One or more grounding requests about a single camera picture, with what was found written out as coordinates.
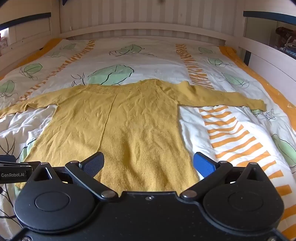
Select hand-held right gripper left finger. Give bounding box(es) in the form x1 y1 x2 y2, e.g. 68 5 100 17
25 152 115 200

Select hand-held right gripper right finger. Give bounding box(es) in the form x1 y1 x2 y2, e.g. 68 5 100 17
180 152 273 200

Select yellow knit sweater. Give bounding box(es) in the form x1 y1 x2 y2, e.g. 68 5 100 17
0 79 265 196

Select leaf printed blanket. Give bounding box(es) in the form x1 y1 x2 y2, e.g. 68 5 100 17
0 38 296 241

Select brown object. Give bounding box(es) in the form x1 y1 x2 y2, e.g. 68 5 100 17
275 26 296 50

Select dark blue rail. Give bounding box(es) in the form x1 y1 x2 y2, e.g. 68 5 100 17
243 11 296 26
0 13 51 29

